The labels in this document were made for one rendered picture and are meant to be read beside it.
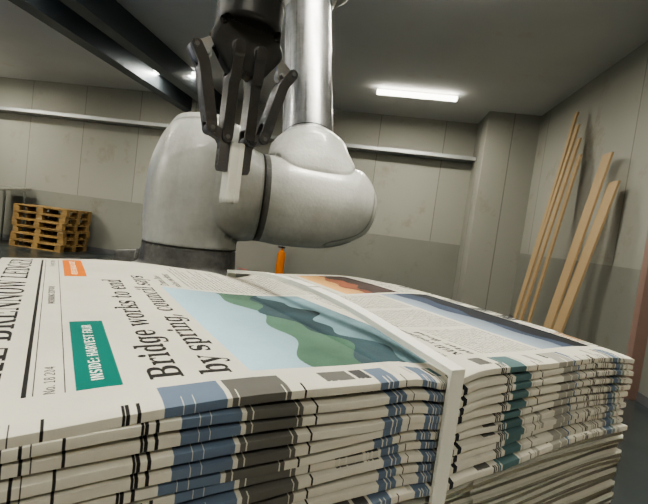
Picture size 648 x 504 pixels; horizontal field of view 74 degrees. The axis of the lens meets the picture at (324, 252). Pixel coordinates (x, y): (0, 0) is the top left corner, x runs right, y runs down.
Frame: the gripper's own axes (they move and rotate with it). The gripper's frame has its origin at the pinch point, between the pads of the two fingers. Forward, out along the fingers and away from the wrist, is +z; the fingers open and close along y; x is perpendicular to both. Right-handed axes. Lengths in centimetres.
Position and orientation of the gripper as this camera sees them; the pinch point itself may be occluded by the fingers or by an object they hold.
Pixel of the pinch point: (231, 173)
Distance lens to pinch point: 52.0
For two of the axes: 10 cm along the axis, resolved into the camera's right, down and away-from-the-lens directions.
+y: 8.6, 0.8, 5.0
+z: -1.3, 9.9, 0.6
